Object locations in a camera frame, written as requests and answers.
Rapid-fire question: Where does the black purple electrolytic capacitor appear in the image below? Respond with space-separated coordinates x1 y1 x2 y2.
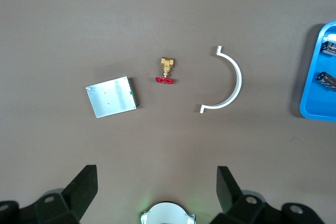
321 39 336 57

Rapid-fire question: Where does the white half-ring pipe clamp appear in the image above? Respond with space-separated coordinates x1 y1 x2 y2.
199 45 243 114

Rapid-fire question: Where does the brown electrolytic capacitor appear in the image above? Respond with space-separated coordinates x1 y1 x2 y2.
316 71 336 93

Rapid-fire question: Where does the grey metal module box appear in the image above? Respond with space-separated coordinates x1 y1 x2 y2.
85 76 140 118

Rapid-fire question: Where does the brass valve red handle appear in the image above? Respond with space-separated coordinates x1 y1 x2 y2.
154 56 176 85

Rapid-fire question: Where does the brown table mat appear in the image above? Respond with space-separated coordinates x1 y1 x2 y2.
0 0 336 224

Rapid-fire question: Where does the blue plastic tray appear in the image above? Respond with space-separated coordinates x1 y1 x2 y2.
299 20 336 123

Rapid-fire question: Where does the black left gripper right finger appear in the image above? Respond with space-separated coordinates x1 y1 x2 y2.
216 166 336 224

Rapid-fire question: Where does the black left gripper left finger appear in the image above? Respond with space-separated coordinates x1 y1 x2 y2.
0 165 98 224

